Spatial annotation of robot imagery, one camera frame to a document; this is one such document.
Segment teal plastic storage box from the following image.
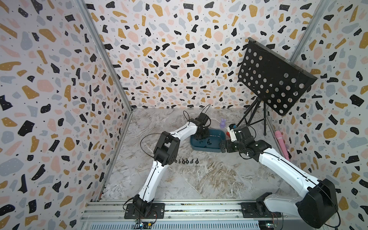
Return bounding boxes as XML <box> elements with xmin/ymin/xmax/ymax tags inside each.
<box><xmin>190</xmin><ymin>129</ymin><xmax>226</xmax><ymax>153</ymax></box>

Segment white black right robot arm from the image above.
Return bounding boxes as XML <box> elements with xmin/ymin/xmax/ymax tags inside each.
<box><xmin>220</xmin><ymin>125</ymin><xmax>339</xmax><ymax>229</ymax></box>

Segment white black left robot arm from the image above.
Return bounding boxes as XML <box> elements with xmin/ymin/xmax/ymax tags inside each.
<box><xmin>124</xmin><ymin>112</ymin><xmax>210</xmax><ymax>219</ymax></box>

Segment purple rabbit figurine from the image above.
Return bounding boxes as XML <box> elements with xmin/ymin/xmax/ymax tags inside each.
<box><xmin>219</xmin><ymin>118</ymin><xmax>226</xmax><ymax>128</ymax></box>

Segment pink cylindrical bottle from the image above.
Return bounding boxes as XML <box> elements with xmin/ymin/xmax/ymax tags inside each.
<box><xmin>275</xmin><ymin>130</ymin><xmax>290</xmax><ymax>161</ymax></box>

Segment black music stand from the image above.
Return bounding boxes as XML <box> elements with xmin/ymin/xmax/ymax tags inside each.
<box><xmin>237</xmin><ymin>38</ymin><xmax>317</xmax><ymax>126</ymax></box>

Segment aluminium corner profile right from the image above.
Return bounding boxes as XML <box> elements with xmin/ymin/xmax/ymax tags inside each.
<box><xmin>289</xmin><ymin>0</ymin><xmax>331</xmax><ymax>63</ymax></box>

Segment aluminium corner profile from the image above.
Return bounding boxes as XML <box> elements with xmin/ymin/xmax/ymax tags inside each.
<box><xmin>289</xmin><ymin>0</ymin><xmax>331</xmax><ymax>63</ymax></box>
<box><xmin>73</xmin><ymin>0</ymin><xmax>133</xmax><ymax>113</ymax></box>

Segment aluminium corner profile left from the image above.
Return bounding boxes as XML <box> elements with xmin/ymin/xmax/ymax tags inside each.
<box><xmin>73</xmin><ymin>0</ymin><xmax>133</xmax><ymax>113</ymax></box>

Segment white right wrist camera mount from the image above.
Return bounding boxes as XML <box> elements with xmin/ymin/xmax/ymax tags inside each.
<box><xmin>227</xmin><ymin>124</ymin><xmax>237</xmax><ymax>142</ymax></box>

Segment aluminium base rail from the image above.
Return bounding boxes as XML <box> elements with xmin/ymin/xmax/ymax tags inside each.
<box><xmin>80</xmin><ymin>200</ymin><xmax>312</xmax><ymax>230</ymax></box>

